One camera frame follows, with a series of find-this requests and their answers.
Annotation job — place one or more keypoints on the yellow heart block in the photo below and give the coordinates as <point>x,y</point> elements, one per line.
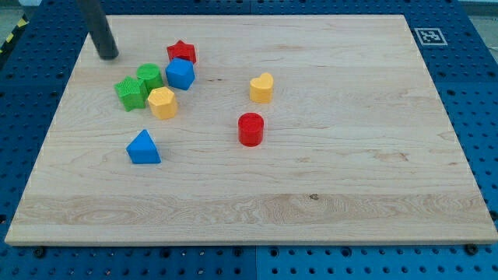
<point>261,88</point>

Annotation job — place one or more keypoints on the red cylinder block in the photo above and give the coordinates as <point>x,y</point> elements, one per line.
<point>250,129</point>

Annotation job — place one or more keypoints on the blue cube block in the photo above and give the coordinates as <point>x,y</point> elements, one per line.
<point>180,73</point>

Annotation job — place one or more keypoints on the green cylinder block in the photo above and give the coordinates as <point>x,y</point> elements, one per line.
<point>150,74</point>

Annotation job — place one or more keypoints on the blue triangle block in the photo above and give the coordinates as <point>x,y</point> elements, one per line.
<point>142,150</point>

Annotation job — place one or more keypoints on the light wooden board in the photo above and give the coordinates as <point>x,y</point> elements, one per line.
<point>357,146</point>

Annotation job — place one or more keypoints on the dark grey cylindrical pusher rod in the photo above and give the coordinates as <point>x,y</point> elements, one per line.
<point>99,29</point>

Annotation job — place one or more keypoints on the red star block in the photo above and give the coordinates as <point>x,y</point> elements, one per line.
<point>183,51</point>

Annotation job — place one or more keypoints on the yellow hexagon block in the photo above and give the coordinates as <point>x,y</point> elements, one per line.
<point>162,102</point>

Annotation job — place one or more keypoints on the green star block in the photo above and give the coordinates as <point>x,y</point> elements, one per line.
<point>132,93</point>

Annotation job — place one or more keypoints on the white fiducial marker tag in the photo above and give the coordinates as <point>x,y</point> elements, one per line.
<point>429,36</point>

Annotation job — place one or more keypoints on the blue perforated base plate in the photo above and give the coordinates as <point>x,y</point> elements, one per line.
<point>38,68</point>

